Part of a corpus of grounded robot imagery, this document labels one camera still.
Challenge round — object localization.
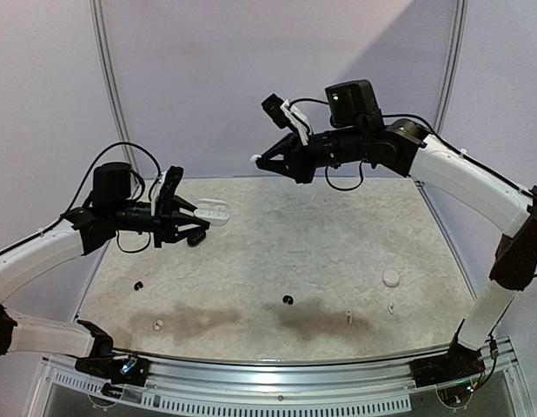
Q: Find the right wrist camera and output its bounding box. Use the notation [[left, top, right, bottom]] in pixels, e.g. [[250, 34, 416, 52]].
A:
[[261, 94, 312, 146]]

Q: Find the left aluminium wall post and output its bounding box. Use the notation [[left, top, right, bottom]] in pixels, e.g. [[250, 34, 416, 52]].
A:
[[89, 0, 140, 172]]

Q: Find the white oval charging case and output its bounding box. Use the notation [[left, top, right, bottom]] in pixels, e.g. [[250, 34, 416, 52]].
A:
[[193, 198, 230, 227]]

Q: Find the aluminium front rail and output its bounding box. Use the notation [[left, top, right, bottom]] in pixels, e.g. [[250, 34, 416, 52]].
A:
[[30, 338, 534, 416]]

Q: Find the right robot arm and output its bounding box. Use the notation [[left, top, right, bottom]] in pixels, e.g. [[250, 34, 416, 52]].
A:
[[255, 80, 537, 391]]

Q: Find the aluminium wall post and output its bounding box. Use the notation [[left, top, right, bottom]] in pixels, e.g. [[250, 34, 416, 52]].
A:
[[89, 0, 140, 172], [421, 1, 468, 134]]

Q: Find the black oval charging case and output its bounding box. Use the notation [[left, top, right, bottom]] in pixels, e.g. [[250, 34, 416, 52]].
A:
[[186, 230, 207, 248]]

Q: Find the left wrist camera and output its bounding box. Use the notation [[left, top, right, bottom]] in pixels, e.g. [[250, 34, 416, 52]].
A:
[[149, 166, 184, 217]]

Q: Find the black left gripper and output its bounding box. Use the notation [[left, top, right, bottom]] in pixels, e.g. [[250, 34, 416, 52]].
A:
[[110, 195, 209, 248]]

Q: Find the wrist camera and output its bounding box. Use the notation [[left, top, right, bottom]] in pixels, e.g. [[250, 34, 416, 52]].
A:
[[149, 166, 184, 217], [261, 94, 312, 146]]

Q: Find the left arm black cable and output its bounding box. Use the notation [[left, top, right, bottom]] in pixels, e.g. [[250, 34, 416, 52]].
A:
[[75, 142, 163, 253]]

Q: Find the right aluminium wall post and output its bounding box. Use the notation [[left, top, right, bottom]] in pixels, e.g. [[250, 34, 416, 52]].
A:
[[421, 1, 468, 134]]

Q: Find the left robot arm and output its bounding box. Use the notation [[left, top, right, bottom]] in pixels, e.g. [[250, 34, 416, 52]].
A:
[[0, 162, 211, 387]]

